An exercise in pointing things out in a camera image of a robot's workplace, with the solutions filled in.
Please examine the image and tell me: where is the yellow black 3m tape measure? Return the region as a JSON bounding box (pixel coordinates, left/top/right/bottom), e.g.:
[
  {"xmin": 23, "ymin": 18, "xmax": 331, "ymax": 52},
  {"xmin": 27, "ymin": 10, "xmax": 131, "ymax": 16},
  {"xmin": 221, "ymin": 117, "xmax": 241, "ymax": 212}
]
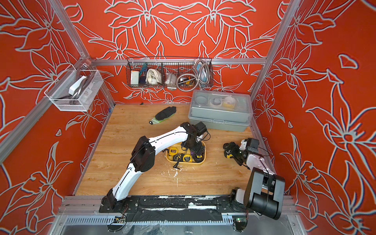
[{"xmin": 172, "ymin": 154, "xmax": 184, "ymax": 162}]

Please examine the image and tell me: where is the small yellow deli tape measure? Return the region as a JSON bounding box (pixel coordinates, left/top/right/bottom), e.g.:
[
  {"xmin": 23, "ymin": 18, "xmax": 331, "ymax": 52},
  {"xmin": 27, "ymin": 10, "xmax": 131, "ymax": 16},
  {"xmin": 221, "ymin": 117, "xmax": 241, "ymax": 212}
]
[{"xmin": 183, "ymin": 154, "xmax": 193, "ymax": 163}]

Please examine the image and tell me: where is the black deli tape measure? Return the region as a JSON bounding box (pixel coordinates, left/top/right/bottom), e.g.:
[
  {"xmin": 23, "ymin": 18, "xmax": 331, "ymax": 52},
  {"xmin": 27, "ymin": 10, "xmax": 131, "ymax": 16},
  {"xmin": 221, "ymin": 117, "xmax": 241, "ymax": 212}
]
[{"xmin": 192, "ymin": 155, "xmax": 205, "ymax": 163}]

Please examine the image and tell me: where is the round yellow tape measure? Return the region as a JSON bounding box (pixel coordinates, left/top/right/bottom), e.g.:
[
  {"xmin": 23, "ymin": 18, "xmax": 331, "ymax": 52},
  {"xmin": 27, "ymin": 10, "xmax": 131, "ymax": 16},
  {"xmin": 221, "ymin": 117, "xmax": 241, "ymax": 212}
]
[{"xmin": 169, "ymin": 146, "xmax": 183, "ymax": 156}]

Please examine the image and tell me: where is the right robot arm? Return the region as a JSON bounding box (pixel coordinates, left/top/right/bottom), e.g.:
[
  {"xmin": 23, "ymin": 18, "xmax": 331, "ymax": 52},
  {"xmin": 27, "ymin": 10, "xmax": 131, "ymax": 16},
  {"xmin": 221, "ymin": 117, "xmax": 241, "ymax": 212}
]
[{"xmin": 223, "ymin": 138, "xmax": 285, "ymax": 220}]

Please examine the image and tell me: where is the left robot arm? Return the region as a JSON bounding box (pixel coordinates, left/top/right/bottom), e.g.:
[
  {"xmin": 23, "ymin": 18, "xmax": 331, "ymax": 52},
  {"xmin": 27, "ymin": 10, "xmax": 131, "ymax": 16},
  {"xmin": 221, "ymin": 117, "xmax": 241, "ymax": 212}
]
[{"xmin": 104, "ymin": 122, "xmax": 207, "ymax": 209}]

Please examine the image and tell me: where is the grey plastic storage box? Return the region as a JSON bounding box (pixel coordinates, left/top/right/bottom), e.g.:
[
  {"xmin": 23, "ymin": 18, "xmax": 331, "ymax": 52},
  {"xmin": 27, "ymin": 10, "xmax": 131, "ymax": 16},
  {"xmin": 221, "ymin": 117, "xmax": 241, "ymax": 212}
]
[{"xmin": 188, "ymin": 90, "xmax": 253, "ymax": 132}]

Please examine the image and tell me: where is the yellow plastic tray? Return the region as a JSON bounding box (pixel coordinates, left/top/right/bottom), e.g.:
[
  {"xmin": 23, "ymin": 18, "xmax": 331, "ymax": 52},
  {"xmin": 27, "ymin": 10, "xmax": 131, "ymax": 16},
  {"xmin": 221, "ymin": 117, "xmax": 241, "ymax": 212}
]
[{"xmin": 164, "ymin": 142, "xmax": 206, "ymax": 165}]

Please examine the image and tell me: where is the white cloth in basket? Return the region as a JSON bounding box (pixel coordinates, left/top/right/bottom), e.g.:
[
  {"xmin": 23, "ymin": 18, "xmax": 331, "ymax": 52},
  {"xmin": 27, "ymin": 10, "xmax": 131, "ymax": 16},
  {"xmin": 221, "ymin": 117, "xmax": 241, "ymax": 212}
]
[{"xmin": 146, "ymin": 69, "xmax": 162, "ymax": 85}]

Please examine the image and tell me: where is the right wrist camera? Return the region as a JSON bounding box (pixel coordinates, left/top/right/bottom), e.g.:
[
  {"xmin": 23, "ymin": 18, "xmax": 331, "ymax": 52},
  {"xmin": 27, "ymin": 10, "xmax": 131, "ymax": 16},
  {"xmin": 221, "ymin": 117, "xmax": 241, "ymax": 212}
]
[{"xmin": 240, "ymin": 138, "xmax": 259, "ymax": 153}]

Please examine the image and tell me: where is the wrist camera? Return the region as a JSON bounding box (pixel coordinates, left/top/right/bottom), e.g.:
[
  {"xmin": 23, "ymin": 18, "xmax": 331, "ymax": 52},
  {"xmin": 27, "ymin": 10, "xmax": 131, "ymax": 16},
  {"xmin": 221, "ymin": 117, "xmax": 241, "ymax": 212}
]
[
  {"xmin": 240, "ymin": 138, "xmax": 259, "ymax": 153},
  {"xmin": 194, "ymin": 121, "xmax": 207, "ymax": 137}
]

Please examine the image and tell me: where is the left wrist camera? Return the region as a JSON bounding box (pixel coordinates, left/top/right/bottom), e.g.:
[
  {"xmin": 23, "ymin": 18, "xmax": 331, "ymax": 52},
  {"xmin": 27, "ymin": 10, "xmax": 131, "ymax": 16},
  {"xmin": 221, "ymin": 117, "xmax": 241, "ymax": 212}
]
[{"xmin": 194, "ymin": 121, "xmax": 207, "ymax": 137}]

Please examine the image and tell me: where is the coiled metal hose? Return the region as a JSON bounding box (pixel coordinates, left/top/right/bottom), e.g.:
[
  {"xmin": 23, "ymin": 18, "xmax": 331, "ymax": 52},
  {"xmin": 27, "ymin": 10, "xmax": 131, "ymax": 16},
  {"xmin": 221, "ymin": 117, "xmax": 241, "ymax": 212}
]
[{"xmin": 177, "ymin": 58, "xmax": 211, "ymax": 92}]

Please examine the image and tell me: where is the black wire wall basket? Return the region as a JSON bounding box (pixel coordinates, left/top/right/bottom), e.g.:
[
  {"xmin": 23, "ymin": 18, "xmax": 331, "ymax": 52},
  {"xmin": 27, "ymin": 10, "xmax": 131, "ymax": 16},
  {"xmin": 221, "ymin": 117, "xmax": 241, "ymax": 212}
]
[{"xmin": 126, "ymin": 57, "xmax": 214, "ymax": 92}]

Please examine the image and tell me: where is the white mesh wall basket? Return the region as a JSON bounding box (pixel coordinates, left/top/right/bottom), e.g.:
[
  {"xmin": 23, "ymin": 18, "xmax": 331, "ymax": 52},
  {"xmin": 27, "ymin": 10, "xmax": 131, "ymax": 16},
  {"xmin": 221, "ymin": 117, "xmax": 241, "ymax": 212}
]
[{"xmin": 44, "ymin": 69, "xmax": 103, "ymax": 112}]

